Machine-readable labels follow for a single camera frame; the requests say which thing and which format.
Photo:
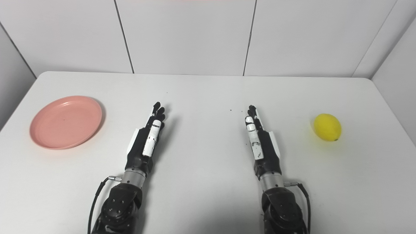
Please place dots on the pink plate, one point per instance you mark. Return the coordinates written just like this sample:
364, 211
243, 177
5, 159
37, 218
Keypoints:
66, 122

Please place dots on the yellow lemon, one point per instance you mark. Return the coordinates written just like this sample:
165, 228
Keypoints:
327, 127

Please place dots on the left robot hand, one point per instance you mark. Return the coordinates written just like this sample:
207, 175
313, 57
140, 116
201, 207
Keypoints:
140, 146

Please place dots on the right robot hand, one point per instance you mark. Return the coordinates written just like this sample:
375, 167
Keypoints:
267, 149

